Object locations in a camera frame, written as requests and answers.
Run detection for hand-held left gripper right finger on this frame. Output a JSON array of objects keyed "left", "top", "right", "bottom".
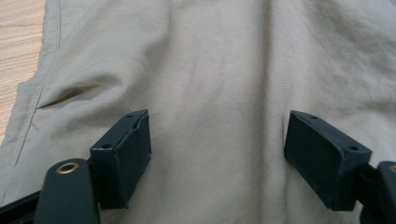
[{"left": 283, "top": 109, "right": 374, "bottom": 212}]

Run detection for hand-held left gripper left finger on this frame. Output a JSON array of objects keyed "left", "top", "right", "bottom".
[{"left": 90, "top": 108, "right": 153, "bottom": 210}]

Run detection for beige shorts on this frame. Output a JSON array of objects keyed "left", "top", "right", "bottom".
[{"left": 0, "top": 0, "right": 396, "bottom": 224}]

